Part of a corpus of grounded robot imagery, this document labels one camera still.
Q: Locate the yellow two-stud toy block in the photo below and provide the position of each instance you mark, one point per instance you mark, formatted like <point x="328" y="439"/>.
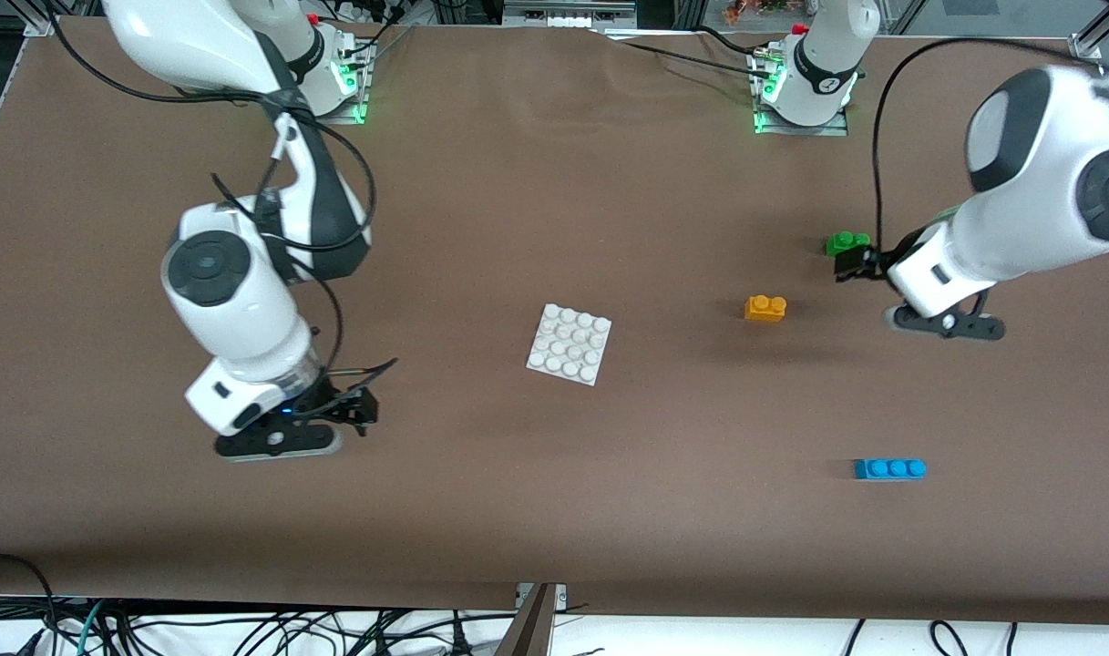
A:
<point x="765" y="312"/>

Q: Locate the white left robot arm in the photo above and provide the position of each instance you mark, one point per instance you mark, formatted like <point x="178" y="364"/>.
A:
<point x="1046" y="164"/>

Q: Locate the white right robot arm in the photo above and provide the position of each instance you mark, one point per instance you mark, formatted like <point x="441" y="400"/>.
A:
<point x="235" y="301"/>

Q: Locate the white studded base plate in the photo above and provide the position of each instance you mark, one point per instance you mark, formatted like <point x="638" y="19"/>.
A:
<point x="568" y="344"/>

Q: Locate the metal table corner bracket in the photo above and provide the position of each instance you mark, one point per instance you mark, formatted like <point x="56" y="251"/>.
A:
<point x="42" y="25"/>
<point x="1087" y="47"/>

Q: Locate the grey power strip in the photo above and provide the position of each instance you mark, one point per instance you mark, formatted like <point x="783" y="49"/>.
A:
<point x="563" y="16"/>

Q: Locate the blue three-stud toy block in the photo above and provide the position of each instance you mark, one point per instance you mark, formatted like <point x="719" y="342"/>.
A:
<point x="887" y="470"/>

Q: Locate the brown table cover sheet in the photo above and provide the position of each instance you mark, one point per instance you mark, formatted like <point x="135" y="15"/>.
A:
<point x="554" y="501"/>

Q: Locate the dark metal beam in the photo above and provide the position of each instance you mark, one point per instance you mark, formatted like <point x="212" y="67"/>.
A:
<point x="527" y="633"/>

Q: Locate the green two-stud toy block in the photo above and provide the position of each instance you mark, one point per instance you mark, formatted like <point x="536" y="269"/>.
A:
<point x="846" y="240"/>

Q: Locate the metal table edge bracket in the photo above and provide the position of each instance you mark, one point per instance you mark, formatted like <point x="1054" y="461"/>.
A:
<point x="522" y="592"/>

